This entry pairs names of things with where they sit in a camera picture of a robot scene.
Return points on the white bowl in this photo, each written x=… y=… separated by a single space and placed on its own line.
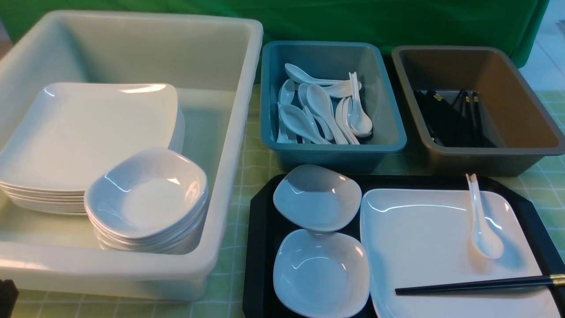
x=322 y=275
x=318 y=199

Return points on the white square rice plate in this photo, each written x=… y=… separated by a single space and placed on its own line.
x=417 y=237

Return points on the white ceramic soup spoon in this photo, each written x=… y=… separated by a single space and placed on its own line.
x=485 y=241

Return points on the black chopsticks gold tip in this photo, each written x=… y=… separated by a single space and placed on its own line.
x=554 y=280

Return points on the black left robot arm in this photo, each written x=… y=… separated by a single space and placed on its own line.
x=8 y=297

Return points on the white spoon front left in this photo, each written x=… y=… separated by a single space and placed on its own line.
x=297 y=121

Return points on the white spoon far left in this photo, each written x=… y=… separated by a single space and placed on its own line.
x=285 y=96

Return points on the white spoon centre large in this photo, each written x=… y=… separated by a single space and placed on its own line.
x=321 y=105

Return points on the teal plastic spoon bin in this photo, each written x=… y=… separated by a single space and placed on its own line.
x=332 y=61

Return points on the white spoon top of bin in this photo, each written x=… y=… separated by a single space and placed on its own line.
x=301 y=77

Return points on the white spoon right upright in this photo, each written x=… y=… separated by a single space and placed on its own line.
x=361 y=125

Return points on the large white plastic tub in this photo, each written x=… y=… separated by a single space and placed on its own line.
x=211 y=61

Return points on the stack of white bowls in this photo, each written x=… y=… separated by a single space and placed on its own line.
x=155 y=202

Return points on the pile of black chopsticks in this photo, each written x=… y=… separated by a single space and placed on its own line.
x=456 y=124

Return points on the brown plastic chopstick bin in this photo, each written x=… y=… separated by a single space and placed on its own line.
x=512 y=115

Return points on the stack of white square plates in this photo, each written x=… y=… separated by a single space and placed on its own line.
x=73 y=133

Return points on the green checkered tablecloth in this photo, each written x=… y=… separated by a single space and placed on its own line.
x=543 y=185

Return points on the green backdrop cloth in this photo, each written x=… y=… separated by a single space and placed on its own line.
x=507 y=25

